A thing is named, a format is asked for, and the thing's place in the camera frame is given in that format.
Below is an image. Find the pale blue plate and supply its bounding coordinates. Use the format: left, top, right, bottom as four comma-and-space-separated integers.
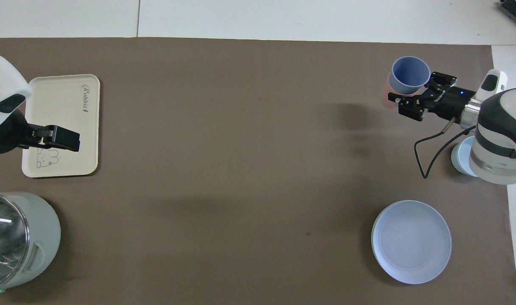
371, 200, 452, 285

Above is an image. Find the blue plastic cup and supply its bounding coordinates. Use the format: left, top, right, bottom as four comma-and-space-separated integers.
390, 56, 432, 96

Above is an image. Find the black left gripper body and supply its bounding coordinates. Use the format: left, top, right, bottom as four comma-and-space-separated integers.
0, 109, 34, 155

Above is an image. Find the light blue bowl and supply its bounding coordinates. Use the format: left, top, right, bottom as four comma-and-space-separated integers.
451, 136, 480, 177

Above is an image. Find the brown table mat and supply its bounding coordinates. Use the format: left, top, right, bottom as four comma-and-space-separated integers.
0, 37, 516, 305

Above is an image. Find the cream rabbit print tray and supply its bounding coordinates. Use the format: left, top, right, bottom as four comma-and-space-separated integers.
22, 74, 101, 178

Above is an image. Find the pink plastic cup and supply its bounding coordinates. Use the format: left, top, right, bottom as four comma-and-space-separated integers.
380, 72, 401, 110

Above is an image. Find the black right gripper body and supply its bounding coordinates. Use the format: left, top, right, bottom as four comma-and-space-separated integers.
425, 86, 471, 122

